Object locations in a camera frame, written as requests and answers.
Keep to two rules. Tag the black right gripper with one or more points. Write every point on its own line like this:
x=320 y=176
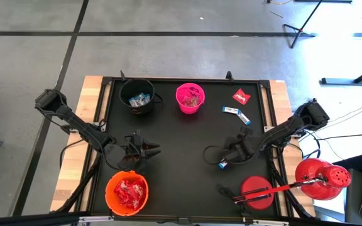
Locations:
x=240 y=149

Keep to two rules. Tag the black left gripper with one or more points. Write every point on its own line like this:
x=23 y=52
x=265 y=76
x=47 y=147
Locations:
x=124 y=153

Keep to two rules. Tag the red Skittles candy pack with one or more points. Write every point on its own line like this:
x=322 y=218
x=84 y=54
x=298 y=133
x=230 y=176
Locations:
x=241 y=96
x=122 y=189
x=135 y=202
x=138 y=189
x=125 y=199

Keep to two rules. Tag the clear reddish candy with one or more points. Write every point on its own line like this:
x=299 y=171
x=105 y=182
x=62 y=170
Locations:
x=192 y=103
x=186 y=101

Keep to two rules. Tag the clear green candy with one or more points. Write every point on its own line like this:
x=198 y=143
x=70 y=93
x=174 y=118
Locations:
x=196 y=100

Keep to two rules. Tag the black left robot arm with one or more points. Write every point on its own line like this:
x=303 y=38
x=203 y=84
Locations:
x=77 y=125

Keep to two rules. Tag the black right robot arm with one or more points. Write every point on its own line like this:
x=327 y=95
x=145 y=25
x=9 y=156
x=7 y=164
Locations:
x=288 y=127

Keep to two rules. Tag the pink plastic bucket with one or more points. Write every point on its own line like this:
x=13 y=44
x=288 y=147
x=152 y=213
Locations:
x=182 y=110

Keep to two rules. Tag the black pumpkin face bucket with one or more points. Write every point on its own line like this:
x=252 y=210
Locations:
x=127 y=86

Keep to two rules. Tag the orange pumpkin face bucket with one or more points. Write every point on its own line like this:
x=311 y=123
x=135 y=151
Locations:
x=112 y=204

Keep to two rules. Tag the red desk lamp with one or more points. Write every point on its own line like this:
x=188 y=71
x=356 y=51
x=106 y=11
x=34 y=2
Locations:
x=319 y=179

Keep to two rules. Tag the black desk foot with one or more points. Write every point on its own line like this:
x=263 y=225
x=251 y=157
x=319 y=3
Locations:
x=341 y=81

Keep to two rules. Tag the black tripod stand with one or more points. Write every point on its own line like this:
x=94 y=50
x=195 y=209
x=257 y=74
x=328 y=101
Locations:
x=306 y=20

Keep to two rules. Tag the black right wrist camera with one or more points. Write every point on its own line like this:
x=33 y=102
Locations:
x=245 y=131

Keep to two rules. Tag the black aluminium table frame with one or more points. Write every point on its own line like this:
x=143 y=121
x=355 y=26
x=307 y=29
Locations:
x=200 y=217

